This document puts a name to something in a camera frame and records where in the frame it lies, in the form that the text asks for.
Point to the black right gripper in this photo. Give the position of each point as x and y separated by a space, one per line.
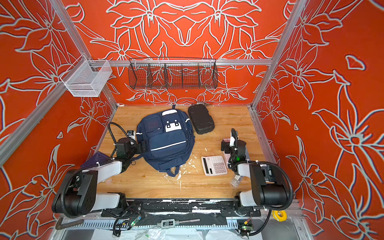
227 147

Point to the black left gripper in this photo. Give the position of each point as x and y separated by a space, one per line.
140 146

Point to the purple notebook yellow label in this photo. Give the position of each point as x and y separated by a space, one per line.
96 159

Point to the navy blue student backpack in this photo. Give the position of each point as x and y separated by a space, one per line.
166 140

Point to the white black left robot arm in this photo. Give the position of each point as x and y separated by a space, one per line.
78 195

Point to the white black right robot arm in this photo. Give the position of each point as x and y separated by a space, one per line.
271 188

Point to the pink white calculator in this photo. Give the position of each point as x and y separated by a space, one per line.
214 166

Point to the black hard zip case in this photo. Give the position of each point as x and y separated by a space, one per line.
201 119

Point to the yellow tape roll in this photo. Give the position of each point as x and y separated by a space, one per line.
280 216

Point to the brown bent metal bar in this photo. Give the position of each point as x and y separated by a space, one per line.
60 225

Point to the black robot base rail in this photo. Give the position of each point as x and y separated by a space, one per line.
220 207

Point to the black wire wall basket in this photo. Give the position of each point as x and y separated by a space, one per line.
173 74

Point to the white wire mesh basket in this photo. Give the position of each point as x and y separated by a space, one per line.
84 80

